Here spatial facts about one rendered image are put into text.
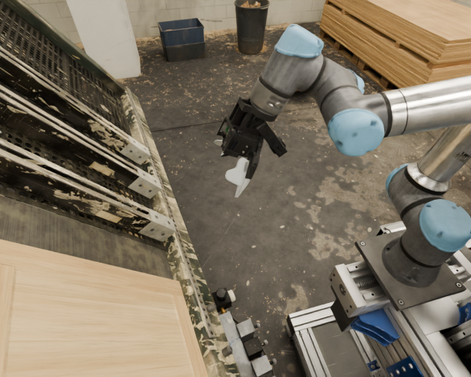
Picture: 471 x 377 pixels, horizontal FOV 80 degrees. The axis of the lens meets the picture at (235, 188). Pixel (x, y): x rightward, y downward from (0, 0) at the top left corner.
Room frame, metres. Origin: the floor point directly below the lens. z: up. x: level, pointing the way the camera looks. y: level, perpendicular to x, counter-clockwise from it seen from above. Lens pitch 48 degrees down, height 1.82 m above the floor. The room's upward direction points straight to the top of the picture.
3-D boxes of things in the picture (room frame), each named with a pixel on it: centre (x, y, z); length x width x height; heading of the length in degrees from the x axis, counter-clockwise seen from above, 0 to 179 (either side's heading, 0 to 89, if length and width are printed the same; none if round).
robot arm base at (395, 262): (0.41, -0.52, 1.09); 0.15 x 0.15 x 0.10
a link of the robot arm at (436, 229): (0.41, -0.52, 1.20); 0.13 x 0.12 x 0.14; 1
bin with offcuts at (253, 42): (4.67, -0.24, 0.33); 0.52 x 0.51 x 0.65; 15
